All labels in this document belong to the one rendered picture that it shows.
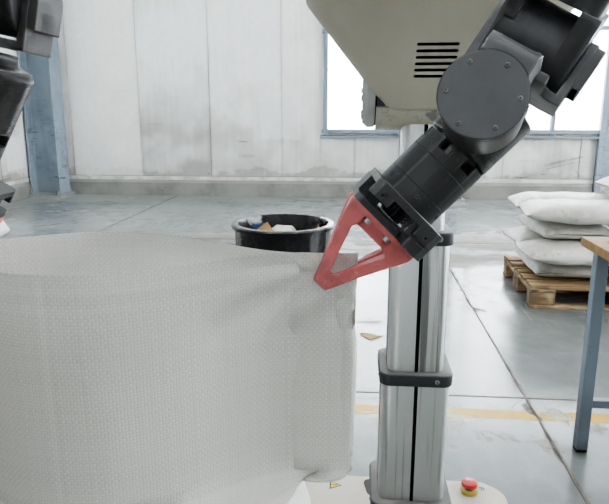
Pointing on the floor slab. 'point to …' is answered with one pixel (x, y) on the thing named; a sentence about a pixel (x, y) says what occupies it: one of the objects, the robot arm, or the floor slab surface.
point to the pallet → (527, 280)
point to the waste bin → (246, 231)
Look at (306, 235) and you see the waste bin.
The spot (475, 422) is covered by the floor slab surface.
